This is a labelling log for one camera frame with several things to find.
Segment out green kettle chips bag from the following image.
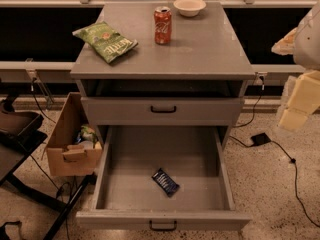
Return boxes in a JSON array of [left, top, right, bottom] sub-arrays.
[[72, 22, 138, 64]]

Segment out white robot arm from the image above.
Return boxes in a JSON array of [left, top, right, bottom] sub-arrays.
[[271, 3, 320, 131]]

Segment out black floor cable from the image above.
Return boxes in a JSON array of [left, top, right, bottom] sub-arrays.
[[229, 135, 320, 229]]

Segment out snack packets in box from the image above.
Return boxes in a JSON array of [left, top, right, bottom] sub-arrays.
[[75, 124, 101, 149]]

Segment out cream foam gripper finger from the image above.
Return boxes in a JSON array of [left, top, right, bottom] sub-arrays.
[[279, 70, 320, 131], [271, 28, 297, 56]]

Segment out brown cardboard box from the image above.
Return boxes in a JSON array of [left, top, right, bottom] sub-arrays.
[[46, 93, 102, 176]]

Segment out black drawer handle lower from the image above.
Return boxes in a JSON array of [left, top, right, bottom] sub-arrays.
[[149, 220, 177, 232]]

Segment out open grey middle drawer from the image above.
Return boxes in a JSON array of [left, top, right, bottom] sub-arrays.
[[76, 126, 250, 231]]

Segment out red soda can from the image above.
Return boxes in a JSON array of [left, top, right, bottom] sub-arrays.
[[154, 6, 172, 44]]

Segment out grey drawer cabinet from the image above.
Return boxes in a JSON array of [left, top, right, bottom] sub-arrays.
[[71, 1, 254, 141]]

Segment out white paper bowl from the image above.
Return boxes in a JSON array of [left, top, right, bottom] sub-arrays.
[[173, 0, 206, 17]]

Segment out black drawer handle upper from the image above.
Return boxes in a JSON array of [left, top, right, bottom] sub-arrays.
[[150, 106, 177, 114]]

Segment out blue rxbar wrapper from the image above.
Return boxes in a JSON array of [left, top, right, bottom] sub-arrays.
[[152, 168, 180, 198]]

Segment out black drawer handle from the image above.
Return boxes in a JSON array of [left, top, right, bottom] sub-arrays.
[[149, 220, 177, 232], [150, 106, 177, 114]]

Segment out closed grey upper drawer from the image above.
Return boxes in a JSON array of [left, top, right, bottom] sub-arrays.
[[81, 97, 244, 126]]

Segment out black power adapter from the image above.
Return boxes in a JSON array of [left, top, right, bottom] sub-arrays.
[[251, 133, 271, 146]]

